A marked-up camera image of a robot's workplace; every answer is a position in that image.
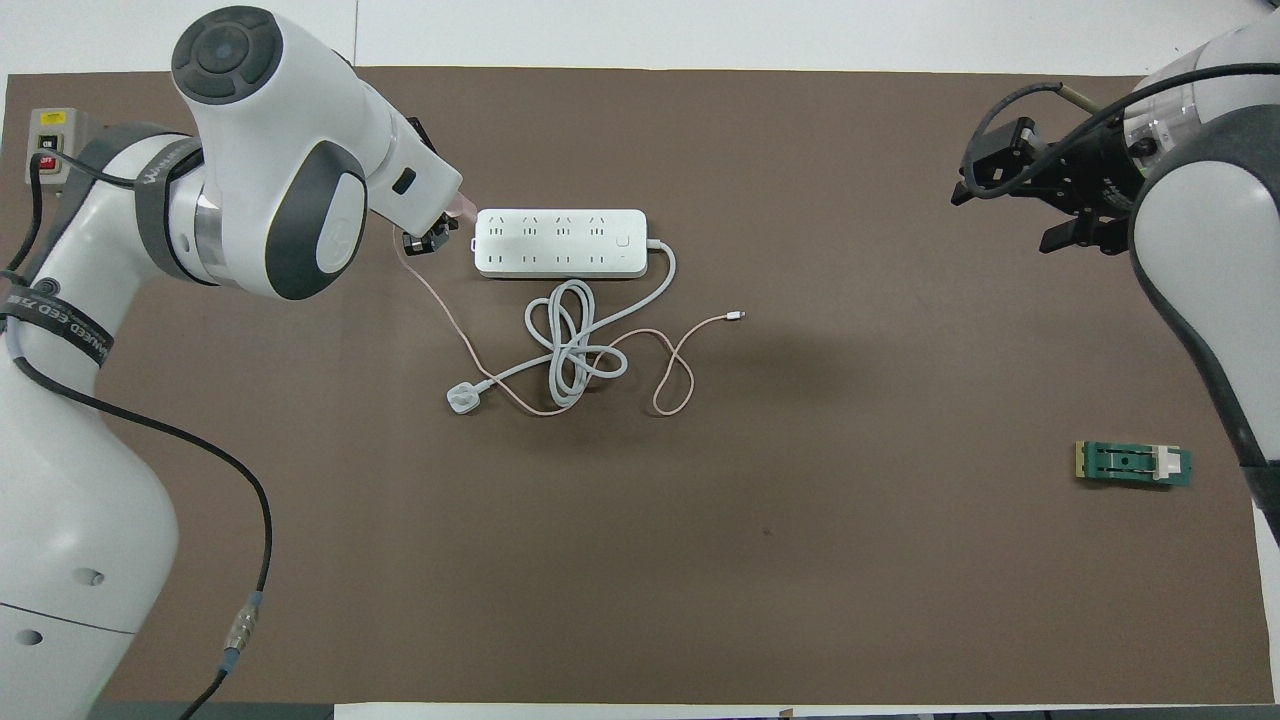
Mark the green knife switch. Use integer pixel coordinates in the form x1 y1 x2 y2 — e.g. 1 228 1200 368
1075 440 1194 491

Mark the grey on-off switch box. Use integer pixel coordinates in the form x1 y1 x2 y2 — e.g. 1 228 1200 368
24 107 91 191

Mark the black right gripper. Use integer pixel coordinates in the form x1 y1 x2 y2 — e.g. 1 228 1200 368
950 115 1151 256

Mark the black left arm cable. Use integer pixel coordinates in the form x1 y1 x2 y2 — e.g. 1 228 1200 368
0 150 274 720

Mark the white power strip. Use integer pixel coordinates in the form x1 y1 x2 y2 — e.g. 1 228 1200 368
472 208 649 280

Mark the pink charging cable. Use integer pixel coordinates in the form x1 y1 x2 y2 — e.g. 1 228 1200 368
393 225 746 418

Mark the white power strip cord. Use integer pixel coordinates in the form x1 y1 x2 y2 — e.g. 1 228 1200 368
446 238 678 418

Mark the brown table mat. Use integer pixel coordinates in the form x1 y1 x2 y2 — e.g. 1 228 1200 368
0 66 1276 706

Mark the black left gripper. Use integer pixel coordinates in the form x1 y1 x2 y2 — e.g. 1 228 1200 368
400 117 459 258

